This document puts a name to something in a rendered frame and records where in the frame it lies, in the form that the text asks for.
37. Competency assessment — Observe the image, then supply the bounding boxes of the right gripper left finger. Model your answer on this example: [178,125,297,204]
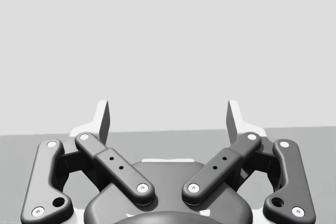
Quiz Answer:
[20,100,155,224]

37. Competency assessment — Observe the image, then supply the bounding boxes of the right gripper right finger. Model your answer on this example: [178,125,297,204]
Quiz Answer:
[181,100,317,224]

